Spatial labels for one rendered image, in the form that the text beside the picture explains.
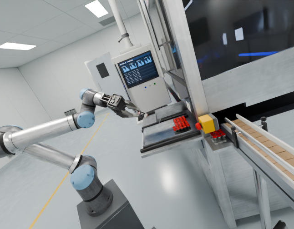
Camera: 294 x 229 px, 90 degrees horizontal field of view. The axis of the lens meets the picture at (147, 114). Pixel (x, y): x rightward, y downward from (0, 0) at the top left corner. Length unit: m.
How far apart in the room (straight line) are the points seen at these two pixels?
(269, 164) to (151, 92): 1.42
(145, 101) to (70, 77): 5.54
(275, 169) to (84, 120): 0.75
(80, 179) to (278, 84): 1.11
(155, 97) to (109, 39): 4.92
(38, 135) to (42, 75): 6.95
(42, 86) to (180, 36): 7.32
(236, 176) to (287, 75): 0.66
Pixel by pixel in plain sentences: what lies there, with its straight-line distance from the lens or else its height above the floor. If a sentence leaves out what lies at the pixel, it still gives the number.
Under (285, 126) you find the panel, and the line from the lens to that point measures 1.17.
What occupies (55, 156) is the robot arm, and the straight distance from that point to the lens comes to 0.96.
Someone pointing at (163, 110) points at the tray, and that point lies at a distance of 1.53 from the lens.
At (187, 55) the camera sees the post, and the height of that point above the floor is 1.35.
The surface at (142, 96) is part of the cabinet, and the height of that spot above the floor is 1.03.
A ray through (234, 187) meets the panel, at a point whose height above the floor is 0.42.
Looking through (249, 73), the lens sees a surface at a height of 1.16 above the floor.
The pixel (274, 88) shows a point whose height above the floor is 1.04.
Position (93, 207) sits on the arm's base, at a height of 0.84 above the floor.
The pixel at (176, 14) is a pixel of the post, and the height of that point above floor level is 1.53.
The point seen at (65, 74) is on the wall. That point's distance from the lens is 7.19.
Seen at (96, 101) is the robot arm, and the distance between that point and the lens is 0.82.
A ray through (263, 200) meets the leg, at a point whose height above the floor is 0.56.
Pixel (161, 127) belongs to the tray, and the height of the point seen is 0.88.
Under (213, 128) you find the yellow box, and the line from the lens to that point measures 0.83.
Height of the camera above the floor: 1.41
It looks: 19 degrees down
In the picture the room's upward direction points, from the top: 22 degrees counter-clockwise
